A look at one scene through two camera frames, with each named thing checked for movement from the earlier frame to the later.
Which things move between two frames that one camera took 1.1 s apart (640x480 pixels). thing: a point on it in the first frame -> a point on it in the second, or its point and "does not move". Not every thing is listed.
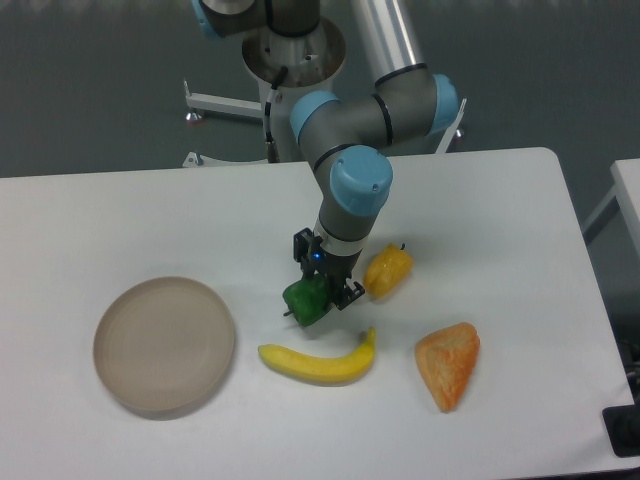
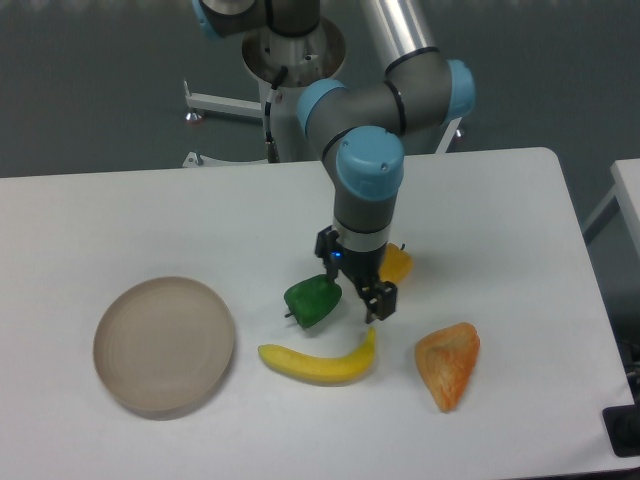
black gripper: (334, 269) -> (364, 267)
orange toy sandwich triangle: (447, 356) does not move
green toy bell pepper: (307, 299) does not move
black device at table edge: (623, 428) does not move
